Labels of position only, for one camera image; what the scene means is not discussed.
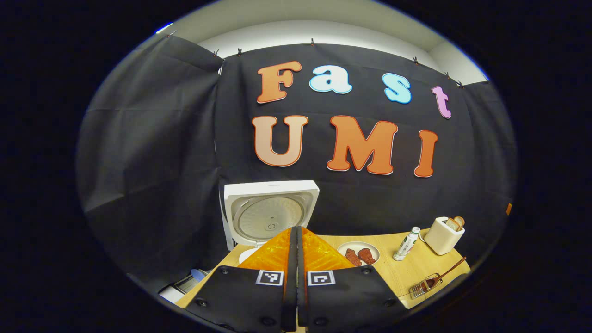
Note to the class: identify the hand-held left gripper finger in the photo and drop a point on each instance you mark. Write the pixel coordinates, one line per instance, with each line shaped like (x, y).
(290, 296)
(301, 296)

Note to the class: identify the white rice cooker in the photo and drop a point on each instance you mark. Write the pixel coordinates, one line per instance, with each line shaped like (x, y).
(270, 217)

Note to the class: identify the brown wooden spoon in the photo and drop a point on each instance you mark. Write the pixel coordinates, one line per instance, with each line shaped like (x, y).
(447, 273)

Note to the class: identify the toasted bread slice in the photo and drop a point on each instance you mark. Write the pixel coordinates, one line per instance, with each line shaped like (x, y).
(451, 224)
(459, 220)

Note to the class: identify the red meat piece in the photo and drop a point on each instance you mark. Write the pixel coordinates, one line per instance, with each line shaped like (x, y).
(366, 255)
(352, 257)

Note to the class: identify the cream toaster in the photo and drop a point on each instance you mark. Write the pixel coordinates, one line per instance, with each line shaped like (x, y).
(441, 238)

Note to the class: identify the white round plate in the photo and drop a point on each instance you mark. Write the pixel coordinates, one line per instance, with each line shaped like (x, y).
(372, 249)

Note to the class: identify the white and blue object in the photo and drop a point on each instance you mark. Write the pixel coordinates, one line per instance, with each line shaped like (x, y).
(182, 286)

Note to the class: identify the white drink bottle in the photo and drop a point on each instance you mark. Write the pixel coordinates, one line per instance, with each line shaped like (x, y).
(406, 245)

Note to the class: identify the row of small cloth clips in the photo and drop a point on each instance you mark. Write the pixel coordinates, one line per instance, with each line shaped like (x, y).
(312, 42)

